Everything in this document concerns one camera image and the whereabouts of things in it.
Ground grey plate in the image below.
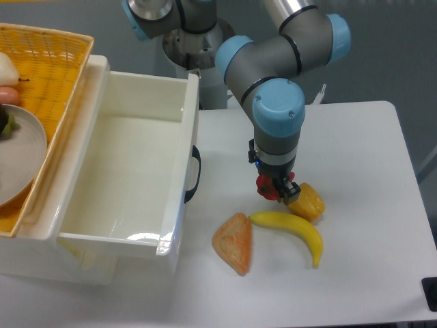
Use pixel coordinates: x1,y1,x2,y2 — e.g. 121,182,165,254
1,105,47,205

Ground black object at table edge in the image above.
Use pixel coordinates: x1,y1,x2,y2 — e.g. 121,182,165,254
421,277,437,312

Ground black drawer handle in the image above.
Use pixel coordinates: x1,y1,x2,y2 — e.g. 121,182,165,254
184,146,202,204

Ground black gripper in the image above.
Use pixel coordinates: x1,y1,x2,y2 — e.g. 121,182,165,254
248,139,301,204

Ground white bracket behind table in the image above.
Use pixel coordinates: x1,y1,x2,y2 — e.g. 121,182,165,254
311,83,327,105

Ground white toy pear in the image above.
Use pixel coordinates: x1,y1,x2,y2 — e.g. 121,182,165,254
0,53,29,87

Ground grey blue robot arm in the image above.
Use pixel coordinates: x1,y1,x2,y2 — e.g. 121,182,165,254
122,1,351,204

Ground yellow toy banana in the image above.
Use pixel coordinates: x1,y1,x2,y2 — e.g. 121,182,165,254
249,211,324,268

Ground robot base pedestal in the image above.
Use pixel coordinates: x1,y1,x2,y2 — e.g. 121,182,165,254
163,18,235,109

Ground yellow woven basket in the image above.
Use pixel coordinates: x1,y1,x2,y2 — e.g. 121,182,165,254
1,23,94,238

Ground white drawer cabinet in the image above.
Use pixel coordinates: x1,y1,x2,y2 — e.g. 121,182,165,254
0,54,188,286

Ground open upper white drawer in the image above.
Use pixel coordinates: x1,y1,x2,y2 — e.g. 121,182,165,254
59,72,199,259

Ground toy toast triangle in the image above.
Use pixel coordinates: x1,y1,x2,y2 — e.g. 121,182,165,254
212,213,252,276

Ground pink toy sausage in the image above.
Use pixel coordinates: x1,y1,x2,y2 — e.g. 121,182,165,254
0,86,20,105

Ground dark toy grapes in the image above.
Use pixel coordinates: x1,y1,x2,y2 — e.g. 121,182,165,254
0,104,20,140

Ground yellow toy pepper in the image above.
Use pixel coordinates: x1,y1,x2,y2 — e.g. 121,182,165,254
287,182,325,222

